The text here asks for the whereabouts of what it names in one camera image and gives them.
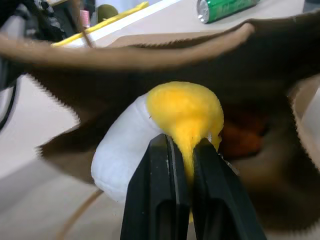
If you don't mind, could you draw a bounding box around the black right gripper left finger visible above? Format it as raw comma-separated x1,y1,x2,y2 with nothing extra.
119,133,191,240

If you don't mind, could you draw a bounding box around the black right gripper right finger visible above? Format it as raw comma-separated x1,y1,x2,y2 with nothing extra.
191,137,268,240

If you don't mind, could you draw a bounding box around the white and yellow egg plush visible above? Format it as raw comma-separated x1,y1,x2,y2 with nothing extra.
90,80,225,225

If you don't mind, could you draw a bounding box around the orange plush toy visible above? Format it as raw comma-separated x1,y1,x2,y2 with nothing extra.
219,109,270,158

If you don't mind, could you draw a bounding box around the brown paper bag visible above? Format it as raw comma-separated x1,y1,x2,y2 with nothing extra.
0,9,320,240

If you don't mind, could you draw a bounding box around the yellow and white board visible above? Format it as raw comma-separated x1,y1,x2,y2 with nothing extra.
51,1,181,48

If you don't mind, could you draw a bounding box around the olive green round object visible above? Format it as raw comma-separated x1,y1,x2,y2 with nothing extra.
96,4,119,22

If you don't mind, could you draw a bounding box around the pink patterned box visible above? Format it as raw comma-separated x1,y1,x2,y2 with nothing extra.
79,9,90,28

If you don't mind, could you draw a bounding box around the green metal can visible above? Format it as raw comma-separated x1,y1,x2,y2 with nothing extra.
196,0,261,25

